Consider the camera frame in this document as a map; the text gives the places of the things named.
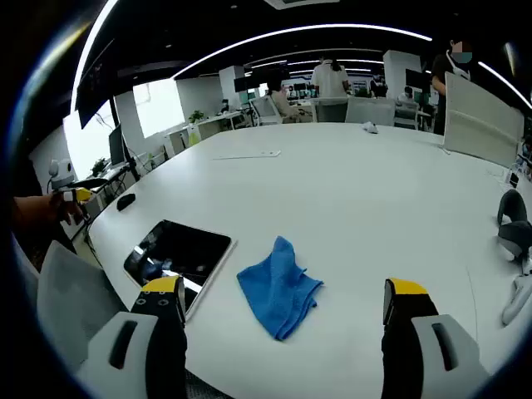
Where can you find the grey headset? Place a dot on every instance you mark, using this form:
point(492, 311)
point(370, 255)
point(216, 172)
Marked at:
point(513, 226)

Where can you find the computer monitor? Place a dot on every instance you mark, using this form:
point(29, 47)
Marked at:
point(116, 145)

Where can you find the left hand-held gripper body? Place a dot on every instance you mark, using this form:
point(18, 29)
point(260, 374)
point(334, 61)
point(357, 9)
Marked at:
point(61, 173)

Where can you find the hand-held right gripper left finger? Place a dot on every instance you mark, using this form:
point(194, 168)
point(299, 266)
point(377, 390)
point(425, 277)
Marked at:
point(164, 357)

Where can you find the grey mesh office chair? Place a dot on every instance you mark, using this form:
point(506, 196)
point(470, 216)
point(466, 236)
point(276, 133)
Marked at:
point(70, 299)

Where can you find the blue cleaning cloth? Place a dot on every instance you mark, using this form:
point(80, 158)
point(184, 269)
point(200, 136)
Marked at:
point(278, 287)

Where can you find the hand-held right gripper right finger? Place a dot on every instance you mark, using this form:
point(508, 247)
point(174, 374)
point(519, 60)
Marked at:
point(405, 357)

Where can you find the potted green plant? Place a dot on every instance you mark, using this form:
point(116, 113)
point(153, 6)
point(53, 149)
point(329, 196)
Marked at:
point(99, 166)
point(196, 116)

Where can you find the crumpled white cloth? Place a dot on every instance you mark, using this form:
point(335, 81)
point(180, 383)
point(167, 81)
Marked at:
point(370, 127)

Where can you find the large black wall screen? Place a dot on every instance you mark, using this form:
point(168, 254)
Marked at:
point(93, 91)

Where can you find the person's left hand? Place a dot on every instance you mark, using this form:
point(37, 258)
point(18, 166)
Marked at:
point(62, 208)

